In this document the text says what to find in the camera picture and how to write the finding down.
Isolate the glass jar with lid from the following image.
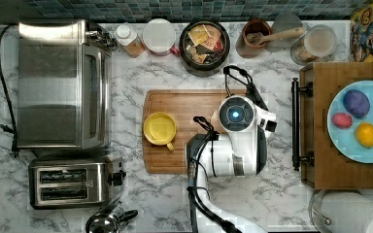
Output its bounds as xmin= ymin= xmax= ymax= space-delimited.
xmin=290 ymin=25 xmax=337 ymax=65

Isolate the stainless toaster oven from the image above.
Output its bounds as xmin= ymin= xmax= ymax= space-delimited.
xmin=17 ymin=19 xmax=116 ymax=150

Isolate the white lidded red canister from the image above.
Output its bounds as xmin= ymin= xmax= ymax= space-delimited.
xmin=142 ymin=18 xmax=180 ymax=56

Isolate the purple egg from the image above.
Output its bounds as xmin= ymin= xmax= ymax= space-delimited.
xmin=343 ymin=89 xmax=370 ymax=117

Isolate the yellow lemon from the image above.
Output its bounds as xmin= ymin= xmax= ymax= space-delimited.
xmin=355 ymin=122 xmax=373 ymax=148

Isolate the wooden cutting board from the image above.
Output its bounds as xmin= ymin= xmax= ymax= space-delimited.
xmin=143 ymin=89 xmax=235 ymax=177

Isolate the black bowl of tea bags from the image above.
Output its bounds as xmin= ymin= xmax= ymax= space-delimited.
xmin=179 ymin=20 xmax=230 ymax=77

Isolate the yellow mug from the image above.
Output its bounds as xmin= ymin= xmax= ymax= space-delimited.
xmin=143 ymin=112 xmax=177 ymax=150

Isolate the wooden drawer cabinet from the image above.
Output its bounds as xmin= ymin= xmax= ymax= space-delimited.
xmin=299 ymin=62 xmax=373 ymax=189

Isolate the black drawer handle bar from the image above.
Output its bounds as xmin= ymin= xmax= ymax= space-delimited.
xmin=291 ymin=78 xmax=313 ymax=171

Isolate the pink speckled egg left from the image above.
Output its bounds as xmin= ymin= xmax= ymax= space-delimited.
xmin=331 ymin=113 xmax=353 ymax=129

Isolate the spice bottle white cap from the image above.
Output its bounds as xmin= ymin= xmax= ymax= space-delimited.
xmin=114 ymin=23 xmax=146 ymax=57

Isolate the glass pot lid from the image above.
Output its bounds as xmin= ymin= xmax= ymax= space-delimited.
xmin=308 ymin=189 xmax=332 ymax=233

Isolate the silver two-slot toaster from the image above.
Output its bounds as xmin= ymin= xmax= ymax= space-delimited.
xmin=28 ymin=156 xmax=126 ymax=210

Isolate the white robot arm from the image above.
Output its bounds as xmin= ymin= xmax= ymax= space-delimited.
xmin=185 ymin=95 xmax=276 ymax=233

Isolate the brown ceramic utensil crock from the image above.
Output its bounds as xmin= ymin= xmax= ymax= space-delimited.
xmin=235 ymin=18 xmax=272 ymax=58

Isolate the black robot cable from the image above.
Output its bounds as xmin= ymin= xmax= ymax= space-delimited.
xmin=186 ymin=65 xmax=269 ymax=233

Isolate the colourful cereal box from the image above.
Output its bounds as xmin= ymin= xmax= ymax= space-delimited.
xmin=350 ymin=3 xmax=373 ymax=62

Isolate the wooden spoon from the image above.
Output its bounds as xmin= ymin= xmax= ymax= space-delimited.
xmin=246 ymin=27 xmax=305 ymax=46

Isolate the black power cord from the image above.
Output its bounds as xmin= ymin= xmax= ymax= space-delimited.
xmin=0 ymin=24 xmax=20 ymax=158

